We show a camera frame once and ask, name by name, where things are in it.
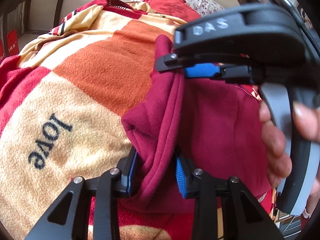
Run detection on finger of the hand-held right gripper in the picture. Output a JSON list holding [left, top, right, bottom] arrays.
[[184, 63, 254, 84], [154, 53, 250, 72]]

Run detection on red heart pillow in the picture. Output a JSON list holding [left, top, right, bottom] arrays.
[[142, 0, 203, 20]]

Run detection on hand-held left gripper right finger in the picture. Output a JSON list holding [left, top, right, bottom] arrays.
[[174, 147, 285, 240]]

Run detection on printed fleece blanket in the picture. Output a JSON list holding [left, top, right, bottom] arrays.
[[0, 0, 278, 240]]

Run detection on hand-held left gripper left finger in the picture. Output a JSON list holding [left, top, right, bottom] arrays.
[[24, 147, 139, 240]]

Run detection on red box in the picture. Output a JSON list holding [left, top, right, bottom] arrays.
[[6, 29, 20, 55]]

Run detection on dark wooden table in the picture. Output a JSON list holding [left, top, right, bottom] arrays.
[[0, 0, 70, 45]]

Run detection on person's right hand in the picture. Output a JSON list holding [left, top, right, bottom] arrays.
[[259, 102, 320, 188]]

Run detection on dark red sweater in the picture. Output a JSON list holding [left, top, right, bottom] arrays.
[[121, 34, 273, 215]]

